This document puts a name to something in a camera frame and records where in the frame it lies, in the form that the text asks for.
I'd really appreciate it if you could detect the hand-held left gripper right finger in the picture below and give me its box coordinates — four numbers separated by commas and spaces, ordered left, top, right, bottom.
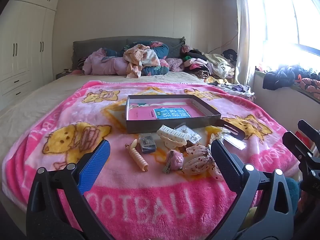
211, 138, 294, 240

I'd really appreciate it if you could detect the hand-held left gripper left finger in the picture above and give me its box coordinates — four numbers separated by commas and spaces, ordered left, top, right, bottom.
26, 139, 112, 240

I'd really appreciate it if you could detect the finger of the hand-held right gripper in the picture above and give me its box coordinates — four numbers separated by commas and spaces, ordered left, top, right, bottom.
297, 119, 320, 144
282, 131, 316, 167

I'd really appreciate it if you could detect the clear plastic packet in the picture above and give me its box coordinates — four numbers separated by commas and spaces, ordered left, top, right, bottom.
222, 133, 247, 151

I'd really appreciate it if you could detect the dotted mesh scrunchie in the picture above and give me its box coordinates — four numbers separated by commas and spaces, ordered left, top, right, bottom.
182, 143, 223, 181

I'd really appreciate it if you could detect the peach spiral hair tie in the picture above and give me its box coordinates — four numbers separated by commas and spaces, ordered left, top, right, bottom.
125, 139, 149, 173

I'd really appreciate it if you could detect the pink fuzzy hair clip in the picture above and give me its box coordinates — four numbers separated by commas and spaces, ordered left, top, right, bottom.
162, 150, 184, 174

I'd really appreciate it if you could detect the small box of hair pins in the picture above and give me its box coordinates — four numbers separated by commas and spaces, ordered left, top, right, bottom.
138, 134, 157, 154

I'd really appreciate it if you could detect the grey cardboard box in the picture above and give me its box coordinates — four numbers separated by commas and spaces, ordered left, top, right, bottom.
125, 94, 222, 134

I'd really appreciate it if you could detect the white hair claw clip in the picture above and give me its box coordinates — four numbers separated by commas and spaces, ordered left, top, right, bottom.
156, 124, 188, 147

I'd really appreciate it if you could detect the teal cloth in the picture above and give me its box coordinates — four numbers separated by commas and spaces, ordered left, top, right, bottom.
285, 177, 301, 214

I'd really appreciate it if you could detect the black hair comb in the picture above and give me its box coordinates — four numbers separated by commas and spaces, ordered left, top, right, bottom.
219, 119, 247, 141

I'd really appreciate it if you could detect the yellow bangle packet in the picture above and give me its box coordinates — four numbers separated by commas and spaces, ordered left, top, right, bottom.
205, 125, 231, 143

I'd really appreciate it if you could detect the clear earrings packet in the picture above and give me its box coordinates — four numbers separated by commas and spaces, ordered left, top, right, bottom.
174, 123, 202, 144

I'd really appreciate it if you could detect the orange and black cloth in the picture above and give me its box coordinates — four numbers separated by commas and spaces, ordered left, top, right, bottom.
299, 76, 320, 100

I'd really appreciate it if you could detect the dark jacket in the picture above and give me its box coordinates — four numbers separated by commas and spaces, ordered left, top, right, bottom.
262, 66, 303, 91

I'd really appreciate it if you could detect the pink printed blanket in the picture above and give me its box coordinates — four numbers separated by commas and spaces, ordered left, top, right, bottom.
1, 80, 300, 240

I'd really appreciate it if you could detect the pink book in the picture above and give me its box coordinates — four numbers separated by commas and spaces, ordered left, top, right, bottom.
128, 100, 212, 121

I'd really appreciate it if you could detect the purple clothes heap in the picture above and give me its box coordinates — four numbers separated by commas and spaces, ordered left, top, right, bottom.
217, 82, 256, 101

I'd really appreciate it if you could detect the window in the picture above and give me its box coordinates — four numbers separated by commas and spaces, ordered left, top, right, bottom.
260, 0, 320, 68

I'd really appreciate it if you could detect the pink floral quilt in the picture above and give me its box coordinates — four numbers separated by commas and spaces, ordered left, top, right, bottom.
162, 58, 186, 74

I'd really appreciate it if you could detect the cream curtain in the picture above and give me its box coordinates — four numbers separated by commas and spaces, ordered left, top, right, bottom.
234, 0, 266, 88

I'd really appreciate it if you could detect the peach floral cloth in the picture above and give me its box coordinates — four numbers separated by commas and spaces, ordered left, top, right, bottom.
123, 44, 161, 79

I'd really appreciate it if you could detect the pile of clothes and bedding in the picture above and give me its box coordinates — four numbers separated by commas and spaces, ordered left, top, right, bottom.
72, 36, 186, 70

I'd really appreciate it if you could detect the dark blue floral pillow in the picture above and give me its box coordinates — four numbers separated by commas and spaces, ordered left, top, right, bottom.
120, 41, 171, 76

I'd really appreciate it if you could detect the white wardrobe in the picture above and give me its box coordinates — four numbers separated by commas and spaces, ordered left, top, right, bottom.
0, 0, 60, 111

